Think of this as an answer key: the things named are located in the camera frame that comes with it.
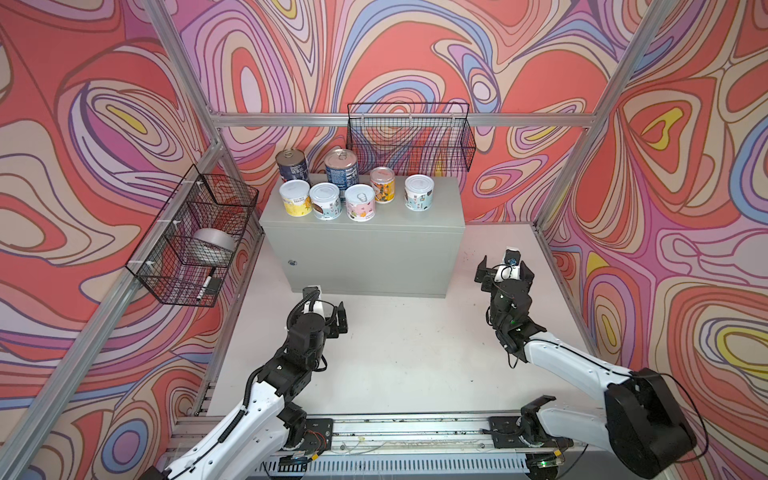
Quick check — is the small white can pull tab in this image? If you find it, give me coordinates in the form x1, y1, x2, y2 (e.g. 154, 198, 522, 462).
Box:
345, 184, 376, 222

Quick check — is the small yellow can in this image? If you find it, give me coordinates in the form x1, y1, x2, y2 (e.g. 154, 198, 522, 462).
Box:
279, 179, 312, 217

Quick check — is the small white blue can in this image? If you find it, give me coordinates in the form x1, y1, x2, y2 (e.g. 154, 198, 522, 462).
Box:
404, 174, 435, 212

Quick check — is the small pink can silver lid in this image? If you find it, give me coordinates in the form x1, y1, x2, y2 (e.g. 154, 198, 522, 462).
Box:
369, 167, 396, 204

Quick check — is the tall light blue can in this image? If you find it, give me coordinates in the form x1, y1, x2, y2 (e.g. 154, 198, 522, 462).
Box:
323, 148, 359, 197

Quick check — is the tall dark blue can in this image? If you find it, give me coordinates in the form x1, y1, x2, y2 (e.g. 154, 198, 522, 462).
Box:
275, 149, 309, 182

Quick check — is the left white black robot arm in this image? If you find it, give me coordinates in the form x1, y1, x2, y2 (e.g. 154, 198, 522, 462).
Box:
140, 286, 348, 479

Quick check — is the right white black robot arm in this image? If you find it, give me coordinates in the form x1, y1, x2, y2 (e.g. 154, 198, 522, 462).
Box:
474, 248, 698, 479

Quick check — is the grey metal cabinet box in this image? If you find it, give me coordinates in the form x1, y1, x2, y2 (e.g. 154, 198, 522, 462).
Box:
260, 177, 465, 298

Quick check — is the grey tape roll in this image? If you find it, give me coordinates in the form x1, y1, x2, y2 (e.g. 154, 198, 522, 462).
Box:
190, 228, 237, 267

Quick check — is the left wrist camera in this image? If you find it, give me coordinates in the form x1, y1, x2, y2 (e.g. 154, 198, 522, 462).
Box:
300, 286, 327, 318

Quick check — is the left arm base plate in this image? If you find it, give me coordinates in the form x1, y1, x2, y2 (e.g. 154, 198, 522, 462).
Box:
283, 417, 334, 454

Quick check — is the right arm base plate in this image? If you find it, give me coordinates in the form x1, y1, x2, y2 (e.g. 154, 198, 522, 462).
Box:
480, 416, 574, 449

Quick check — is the left black wire basket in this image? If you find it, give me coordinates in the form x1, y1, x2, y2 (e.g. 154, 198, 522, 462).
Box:
126, 166, 259, 307

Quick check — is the black wire basket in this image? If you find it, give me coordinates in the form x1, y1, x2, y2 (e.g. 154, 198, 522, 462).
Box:
347, 100, 476, 177
126, 166, 259, 307

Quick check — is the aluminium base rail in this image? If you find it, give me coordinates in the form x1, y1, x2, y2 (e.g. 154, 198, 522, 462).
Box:
161, 410, 661, 480

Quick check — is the back black wire basket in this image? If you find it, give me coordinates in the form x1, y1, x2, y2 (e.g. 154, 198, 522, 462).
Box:
347, 100, 476, 177

